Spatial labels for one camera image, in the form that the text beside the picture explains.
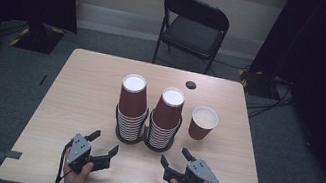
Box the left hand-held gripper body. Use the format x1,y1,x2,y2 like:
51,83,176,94
63,131,95,177

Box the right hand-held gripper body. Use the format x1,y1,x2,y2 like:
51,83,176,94
180,156,225,183

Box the single brown paper cup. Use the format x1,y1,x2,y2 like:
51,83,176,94
186,104,222,144

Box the stack of brown paper cups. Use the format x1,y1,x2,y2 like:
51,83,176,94
110,71,156,145
144,83,189,153

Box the black double cup holder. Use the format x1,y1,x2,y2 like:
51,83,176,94
109,103,185,156

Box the black round table grommet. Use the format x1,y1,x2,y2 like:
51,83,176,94
184,79,198,91

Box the grey tape strip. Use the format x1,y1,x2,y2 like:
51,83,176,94
0,147,23,163

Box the black stand base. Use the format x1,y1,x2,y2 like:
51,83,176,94
8,18,68,57
235,66,279,100

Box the black folding chair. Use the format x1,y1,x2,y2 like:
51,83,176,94
150,0,234,78

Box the left hand-held gripper cable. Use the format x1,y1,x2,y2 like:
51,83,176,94
51,137,77,183

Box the black floor cables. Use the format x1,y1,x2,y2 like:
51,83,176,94
244,71,299,126

